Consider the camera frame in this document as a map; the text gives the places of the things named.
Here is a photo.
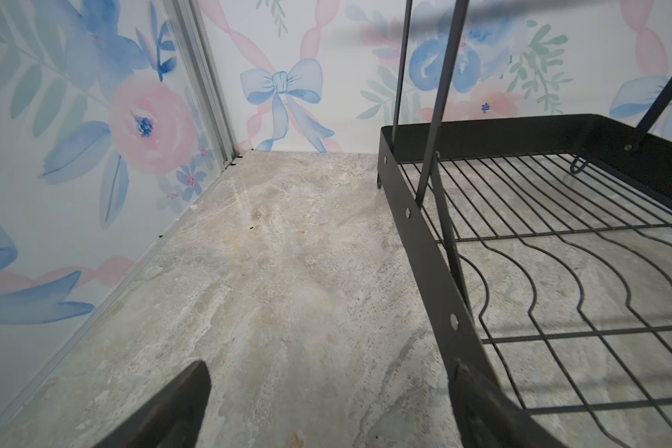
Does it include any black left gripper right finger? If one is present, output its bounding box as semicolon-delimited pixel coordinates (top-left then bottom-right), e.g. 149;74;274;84
449;360;564;448

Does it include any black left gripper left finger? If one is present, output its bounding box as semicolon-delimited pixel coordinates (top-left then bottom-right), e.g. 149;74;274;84
97;360;211;447

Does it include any black wire dish rack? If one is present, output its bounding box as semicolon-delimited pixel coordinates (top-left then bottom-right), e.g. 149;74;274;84
377;1;672;447

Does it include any aluminium corner post left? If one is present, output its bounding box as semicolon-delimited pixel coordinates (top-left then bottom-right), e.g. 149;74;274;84
164;0;239;171

